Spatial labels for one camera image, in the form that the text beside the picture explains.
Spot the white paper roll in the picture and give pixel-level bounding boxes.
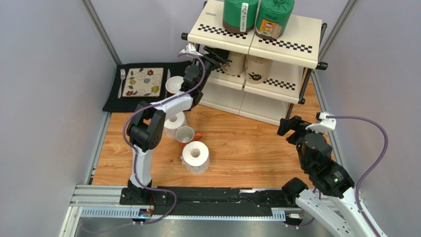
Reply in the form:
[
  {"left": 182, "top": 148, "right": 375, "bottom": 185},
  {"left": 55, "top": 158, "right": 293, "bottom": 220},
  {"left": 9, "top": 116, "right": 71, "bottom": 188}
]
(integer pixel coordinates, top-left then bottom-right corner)
[
  {"left": 164, "top": 112, "right": 187, "bottom": 140},
  {"left": 181, "top": 141, "right": 210, "bottom": 174}
]

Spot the brown roll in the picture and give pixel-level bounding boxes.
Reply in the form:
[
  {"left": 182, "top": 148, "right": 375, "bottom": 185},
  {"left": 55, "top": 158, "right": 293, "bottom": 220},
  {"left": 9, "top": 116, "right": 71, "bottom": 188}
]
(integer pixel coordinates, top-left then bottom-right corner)
[
  {"left": 221, "top": 51, "right": 246, "bottom": 76},
  {"left": 245, "top": 55, "right": 273, "bottom": 84}
]

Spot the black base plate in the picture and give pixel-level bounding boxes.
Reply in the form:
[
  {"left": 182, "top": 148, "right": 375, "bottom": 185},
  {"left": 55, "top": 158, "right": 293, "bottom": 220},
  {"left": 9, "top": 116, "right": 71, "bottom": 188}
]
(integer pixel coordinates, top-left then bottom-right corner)
[{"left": 120, "top": 187, "right": 300, "bottom": 217}]

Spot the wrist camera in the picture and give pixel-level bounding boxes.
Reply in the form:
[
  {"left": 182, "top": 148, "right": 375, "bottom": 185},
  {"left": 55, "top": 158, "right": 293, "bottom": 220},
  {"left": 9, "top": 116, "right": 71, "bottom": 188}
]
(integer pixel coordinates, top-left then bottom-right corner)
[
  {"left": 180, "top": 42, "right": 203, "bottom": 57},
  {"left": 305, "top": 112, "right": 337, "bottom": 134}
]

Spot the green roll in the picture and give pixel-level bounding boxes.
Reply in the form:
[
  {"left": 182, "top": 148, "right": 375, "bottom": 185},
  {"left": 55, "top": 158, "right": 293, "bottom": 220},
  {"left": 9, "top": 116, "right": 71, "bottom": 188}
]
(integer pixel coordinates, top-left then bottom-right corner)
[
  {"left": 255, "top": 0, "right": 295, "bottom": 40},
  {"left": 222, "top": 0, "right": 259, "bottom": 34}
]

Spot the cream checkered three-tier shelf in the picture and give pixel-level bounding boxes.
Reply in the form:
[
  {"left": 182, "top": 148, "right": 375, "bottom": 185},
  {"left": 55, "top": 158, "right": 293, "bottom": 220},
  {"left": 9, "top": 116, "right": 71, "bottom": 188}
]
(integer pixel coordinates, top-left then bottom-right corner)
[{"left": 182, "top": 0, "right": 327, "bottom": 125}]

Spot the black placemat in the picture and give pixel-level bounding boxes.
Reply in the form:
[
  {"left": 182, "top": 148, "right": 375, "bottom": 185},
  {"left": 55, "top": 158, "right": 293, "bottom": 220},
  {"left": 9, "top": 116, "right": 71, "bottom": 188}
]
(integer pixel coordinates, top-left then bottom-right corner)
[{"left": 102, "top": 61, "right": 191, "bottom": 113}]

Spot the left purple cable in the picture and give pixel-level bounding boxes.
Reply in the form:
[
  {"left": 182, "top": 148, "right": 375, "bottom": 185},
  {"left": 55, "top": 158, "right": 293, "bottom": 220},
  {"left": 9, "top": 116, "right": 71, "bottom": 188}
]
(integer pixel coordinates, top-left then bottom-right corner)
[{"left": 122, "top": 52, "right": 206, "bottom": 225}]

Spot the white paper roll back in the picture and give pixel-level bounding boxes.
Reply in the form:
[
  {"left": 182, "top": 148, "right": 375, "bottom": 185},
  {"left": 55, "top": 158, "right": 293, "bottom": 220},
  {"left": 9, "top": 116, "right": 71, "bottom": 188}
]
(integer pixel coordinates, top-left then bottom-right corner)
[{"left": 164, "top": 112, "right": 187, "bottom": 140}]

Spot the white orange bowl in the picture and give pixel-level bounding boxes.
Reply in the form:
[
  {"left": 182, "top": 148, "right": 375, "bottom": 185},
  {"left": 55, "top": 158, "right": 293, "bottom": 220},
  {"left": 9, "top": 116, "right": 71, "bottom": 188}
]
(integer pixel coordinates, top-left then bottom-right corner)
[{"left": 165, "top": 76, "right": 184, "bottom": 95}]

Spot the brown roll back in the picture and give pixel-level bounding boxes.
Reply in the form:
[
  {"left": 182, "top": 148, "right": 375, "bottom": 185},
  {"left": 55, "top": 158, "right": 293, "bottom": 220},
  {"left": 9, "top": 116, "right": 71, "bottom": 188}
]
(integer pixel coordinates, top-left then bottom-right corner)
[{"left": 221, "top": 51, "right": 246, "bottom": 76}]

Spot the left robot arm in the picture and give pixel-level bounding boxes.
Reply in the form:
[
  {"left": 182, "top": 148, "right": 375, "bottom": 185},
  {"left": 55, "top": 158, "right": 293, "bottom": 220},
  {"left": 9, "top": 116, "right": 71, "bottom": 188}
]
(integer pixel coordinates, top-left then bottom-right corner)
[{"left": 120, "top": 46, "right": 229, "bottom": 205}]

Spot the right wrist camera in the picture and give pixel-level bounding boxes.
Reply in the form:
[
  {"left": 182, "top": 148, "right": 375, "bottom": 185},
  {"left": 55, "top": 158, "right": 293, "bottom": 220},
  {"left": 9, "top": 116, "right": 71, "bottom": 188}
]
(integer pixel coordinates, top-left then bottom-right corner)
[{"left": 305, "top": 112, "right": 337, "bottom": 134}]

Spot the white paper roll front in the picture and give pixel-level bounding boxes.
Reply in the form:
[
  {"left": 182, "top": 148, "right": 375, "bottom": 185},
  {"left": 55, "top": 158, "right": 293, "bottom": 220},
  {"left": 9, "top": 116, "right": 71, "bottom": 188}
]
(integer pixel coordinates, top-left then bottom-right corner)
[{"left": 181, "top": 141, "right": 210, "bottom": 174}]

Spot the silver knife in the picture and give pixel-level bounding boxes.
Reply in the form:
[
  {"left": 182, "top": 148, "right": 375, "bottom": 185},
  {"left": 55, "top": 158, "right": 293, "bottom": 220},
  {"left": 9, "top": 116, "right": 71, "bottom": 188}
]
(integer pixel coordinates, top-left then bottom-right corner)
[{"left": 164, "top": 69, "right": 171, "bottom": 99}]

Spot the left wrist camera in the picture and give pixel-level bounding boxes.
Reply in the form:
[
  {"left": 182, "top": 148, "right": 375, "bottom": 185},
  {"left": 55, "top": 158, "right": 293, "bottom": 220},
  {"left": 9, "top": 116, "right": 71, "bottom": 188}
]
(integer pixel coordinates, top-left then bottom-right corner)
[{"left": 180, "top": 42, "right": 203, "bottom": 57}]

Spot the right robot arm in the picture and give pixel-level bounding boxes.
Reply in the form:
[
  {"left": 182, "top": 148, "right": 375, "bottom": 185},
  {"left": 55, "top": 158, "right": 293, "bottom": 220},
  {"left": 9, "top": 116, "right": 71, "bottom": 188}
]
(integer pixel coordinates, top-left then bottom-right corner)
[{"left": 277, "top": 112, "right": 388, "bottom": 237}]

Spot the brown roll front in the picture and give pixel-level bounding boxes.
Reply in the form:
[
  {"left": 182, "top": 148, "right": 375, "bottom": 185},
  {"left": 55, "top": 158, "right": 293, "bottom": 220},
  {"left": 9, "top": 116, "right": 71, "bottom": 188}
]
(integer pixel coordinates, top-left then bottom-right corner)
[{"left": 245, "top": 55, "right": 273, "bottom": 84}]

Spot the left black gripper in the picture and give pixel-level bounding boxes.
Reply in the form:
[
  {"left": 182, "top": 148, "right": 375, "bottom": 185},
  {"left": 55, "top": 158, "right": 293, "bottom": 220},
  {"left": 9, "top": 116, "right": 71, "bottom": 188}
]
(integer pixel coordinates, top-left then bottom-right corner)
[{"left": 195, "top": 46, "right": 232, "bottom": 91}]

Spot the silver fork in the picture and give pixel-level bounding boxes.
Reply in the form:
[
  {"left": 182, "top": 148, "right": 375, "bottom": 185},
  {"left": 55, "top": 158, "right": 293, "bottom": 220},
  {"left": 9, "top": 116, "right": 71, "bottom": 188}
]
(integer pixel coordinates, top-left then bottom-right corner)
[{"left": 118, "top": 68, "right": 126, "bottom": 99}]

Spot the floral square plate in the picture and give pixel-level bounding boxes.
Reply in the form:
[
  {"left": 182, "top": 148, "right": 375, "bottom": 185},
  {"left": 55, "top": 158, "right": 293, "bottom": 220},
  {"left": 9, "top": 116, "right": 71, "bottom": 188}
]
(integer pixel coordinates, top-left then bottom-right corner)
[{"left": 122, "top": 68, "right": 164, "bottom": 97}]

